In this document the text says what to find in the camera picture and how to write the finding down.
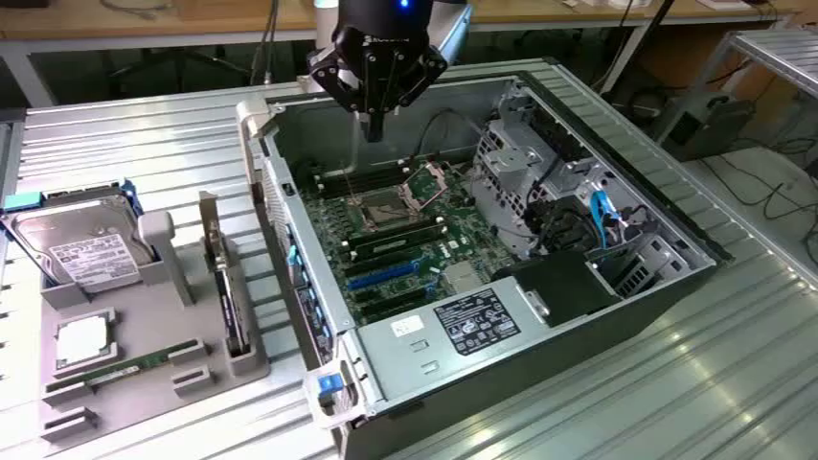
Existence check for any green RAM stick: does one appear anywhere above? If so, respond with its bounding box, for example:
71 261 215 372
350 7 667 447
78 341 195 385

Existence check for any grey chipset heatsink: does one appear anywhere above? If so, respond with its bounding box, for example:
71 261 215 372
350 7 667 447
441 262 482 297

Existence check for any green motherboard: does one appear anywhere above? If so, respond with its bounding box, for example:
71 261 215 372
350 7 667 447
298 157 510 328

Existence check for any metal slat table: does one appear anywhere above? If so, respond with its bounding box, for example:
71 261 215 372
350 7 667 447
689 29 818 127

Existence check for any grey parts rack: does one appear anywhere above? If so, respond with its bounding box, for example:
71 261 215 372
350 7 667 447
36 191 271 446

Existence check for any grey power supply unit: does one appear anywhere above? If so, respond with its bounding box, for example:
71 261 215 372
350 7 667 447
352 274 557 404

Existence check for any blue flat wire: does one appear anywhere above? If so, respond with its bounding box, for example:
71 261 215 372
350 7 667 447
590 189 627 251

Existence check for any metal socket cover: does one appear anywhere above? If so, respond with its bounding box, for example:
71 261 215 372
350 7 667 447
398 161 457 211

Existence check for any wooden desk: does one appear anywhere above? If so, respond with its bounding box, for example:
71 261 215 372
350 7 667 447
0 0 818 109

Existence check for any graphics card with metal bracket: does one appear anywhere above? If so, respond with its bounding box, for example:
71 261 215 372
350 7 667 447
196 189 256 359

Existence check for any black hanging cable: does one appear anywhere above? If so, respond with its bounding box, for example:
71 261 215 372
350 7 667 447
251 0 284 86

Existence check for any blue expansion slot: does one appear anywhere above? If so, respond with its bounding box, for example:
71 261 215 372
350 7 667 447
344 260 422 291

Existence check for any thin metal locking lever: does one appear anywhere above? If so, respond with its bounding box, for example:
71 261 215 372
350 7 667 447
342 156 360 203

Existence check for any perforated metal disk bay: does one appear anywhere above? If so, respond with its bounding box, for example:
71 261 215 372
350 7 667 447
470 118 578 251

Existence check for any CPU socket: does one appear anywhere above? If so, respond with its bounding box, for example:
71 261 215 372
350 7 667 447
358 190 429 230

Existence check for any black cable bundle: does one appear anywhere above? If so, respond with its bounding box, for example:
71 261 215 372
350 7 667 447
523 195 597 254

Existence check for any open PC case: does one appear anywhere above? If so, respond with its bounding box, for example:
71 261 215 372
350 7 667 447
234 57 737 460

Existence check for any silver CPU chip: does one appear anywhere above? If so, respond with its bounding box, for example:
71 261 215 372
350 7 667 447
52 315 111 371

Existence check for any long expansion slot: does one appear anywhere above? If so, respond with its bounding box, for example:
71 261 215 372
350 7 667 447
360 298 439 324
352 286 430 309
343 245 425 276

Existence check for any blue disk carrier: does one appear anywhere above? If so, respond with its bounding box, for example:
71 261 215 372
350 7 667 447
0 176 144 227

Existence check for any black coiled cable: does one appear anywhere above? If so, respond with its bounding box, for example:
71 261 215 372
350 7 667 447
627 89 669 122

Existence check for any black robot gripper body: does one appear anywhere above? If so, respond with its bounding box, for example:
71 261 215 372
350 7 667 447
331 0 438 110

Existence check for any black box on floor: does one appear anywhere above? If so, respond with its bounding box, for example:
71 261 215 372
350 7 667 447
655 92 758 163

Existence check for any silver hard disk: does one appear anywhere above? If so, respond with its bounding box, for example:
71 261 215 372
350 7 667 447
11 197 147 295

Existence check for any installed RAM stick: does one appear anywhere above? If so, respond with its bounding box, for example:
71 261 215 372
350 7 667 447
347 223 447 256

